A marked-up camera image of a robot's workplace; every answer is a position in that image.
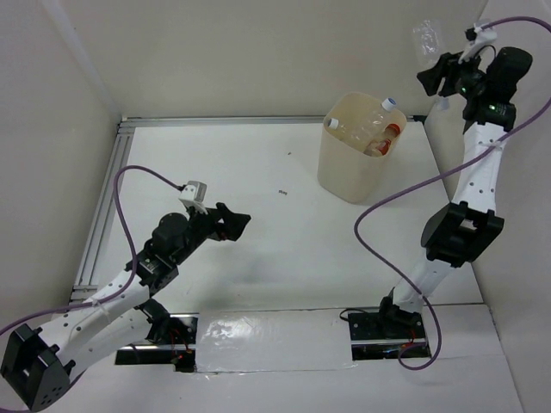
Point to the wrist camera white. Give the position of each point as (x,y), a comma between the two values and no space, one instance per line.
(478,37)
(192,196)

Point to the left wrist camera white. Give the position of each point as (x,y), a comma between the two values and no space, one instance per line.
(192,196)

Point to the clear bottle blue-white cap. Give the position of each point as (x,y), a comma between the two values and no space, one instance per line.
(373,122)
(428,43)

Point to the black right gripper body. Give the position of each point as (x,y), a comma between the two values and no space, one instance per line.
(468,80)

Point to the red cap labelled bottle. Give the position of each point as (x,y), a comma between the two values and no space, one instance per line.
(379,147)

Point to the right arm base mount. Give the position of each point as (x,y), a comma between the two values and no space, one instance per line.
(382,334)

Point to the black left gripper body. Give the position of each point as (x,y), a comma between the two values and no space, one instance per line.
(201,226)

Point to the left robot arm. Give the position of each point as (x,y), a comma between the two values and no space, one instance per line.
(42,364)

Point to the clear bottle white cap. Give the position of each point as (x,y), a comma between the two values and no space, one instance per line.
(345,132)

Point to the aluminium frame rail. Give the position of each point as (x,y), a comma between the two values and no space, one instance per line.
(304,247)

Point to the beige plastic bin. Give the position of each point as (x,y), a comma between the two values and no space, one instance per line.
(345,170)

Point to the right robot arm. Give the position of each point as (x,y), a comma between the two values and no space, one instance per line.
(464,228)

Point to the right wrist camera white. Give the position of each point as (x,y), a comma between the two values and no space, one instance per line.
(478,37)

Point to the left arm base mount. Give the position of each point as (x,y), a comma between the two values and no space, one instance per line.
(171,340)

